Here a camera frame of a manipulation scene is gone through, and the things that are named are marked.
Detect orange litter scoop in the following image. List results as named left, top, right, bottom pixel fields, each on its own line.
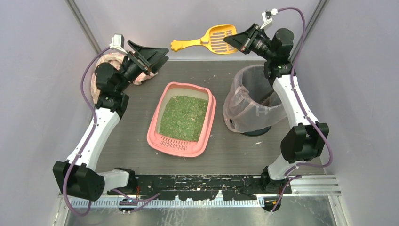
left=170, top=24, right=238, bottom=55

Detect pink litter box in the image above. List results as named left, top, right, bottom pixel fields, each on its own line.
left=147, top=81, right=216, bottom=158

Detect pink plastic trash bag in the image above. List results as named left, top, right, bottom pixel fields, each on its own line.
left=223, top=65, right=287, bottom=133

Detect dark round trash bin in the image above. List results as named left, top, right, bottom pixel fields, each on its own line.
left=242, top=126, right=271, bottom=137

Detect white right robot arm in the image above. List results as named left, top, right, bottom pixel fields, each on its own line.
left=224, top=24, right=329, bottom=192

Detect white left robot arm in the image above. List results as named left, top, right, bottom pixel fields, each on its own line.
left=53, top=40, right=169, bottom=202

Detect green cat litter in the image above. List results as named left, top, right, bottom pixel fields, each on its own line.
left=159, top=96, right=208, bottom=142

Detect pink floral cloth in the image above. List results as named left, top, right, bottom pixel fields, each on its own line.
left=90, top=52, right=158, bottom=104

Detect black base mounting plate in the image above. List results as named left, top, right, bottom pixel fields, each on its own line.
left=119, top=173, right=291, bottom=201

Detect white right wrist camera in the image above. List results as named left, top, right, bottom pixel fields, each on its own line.
left=260, top=8, right=278, bottom=30

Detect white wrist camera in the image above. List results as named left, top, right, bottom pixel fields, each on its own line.
left=260, top=8, right=278, bottom=30
left=109, top=33, right=127, bottom=55

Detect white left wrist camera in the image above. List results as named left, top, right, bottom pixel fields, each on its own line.
left=109, top=33, right=127, bottom=55

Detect aluminium front rail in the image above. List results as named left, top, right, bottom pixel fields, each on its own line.
left=53, top=174, right=347, bottom=226

